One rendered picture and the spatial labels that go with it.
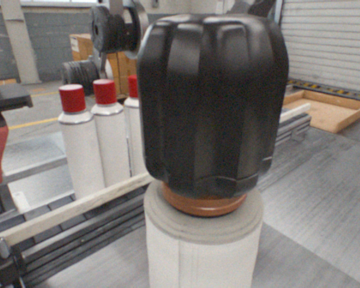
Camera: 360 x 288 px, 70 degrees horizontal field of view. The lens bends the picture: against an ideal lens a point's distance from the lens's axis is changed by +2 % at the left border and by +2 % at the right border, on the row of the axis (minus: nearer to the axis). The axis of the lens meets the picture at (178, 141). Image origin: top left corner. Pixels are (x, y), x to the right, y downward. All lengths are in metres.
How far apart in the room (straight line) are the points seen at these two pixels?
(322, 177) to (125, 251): 0.49
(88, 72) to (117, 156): 0.94
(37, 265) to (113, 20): 0.70
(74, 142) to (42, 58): 5.42
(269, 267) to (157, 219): 0.25
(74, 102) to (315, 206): 0.49
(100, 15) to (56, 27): 4.94
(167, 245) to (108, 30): 0.79
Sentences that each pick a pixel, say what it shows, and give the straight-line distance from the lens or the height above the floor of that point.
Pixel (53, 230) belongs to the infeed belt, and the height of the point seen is 0.88.
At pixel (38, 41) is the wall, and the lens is 5.78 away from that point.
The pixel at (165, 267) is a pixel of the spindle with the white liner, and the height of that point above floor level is 1.03.
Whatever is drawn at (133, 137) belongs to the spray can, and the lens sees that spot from 0.47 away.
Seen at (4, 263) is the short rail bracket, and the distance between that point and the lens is 0.39.
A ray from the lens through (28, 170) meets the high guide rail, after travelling 0.47.
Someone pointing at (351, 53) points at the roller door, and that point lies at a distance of 4.70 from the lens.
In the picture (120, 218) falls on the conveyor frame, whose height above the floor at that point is 0.86.
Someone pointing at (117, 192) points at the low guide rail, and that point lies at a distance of 0.46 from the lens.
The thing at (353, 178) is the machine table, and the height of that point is 0.83.
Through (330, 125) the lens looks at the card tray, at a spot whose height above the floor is 0.83.
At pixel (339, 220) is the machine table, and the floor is 0.83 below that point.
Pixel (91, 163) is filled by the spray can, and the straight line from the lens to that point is 0.43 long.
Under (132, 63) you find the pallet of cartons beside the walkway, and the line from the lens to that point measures 3.89.
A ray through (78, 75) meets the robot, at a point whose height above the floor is 0.92.
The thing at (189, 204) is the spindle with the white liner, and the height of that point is 1.08.
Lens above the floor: 1.18
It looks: 26 degrees down
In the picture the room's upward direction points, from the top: straight up
